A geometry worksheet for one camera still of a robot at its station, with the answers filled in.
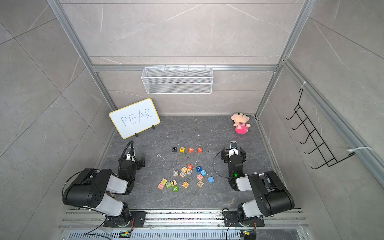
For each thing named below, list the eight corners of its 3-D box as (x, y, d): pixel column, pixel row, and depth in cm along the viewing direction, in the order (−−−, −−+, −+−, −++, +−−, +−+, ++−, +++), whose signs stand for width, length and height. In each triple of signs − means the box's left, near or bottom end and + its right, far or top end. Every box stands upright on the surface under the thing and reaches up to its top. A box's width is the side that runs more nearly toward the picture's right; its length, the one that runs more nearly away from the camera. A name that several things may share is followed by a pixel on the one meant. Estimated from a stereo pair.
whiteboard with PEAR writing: (125, 141, 106) (113, 123, 91) (120, 130, 113) (108, 112, 98) (161, 125, 116) (156, 106, 101) (155, 115, 123) (149, 97, 108)
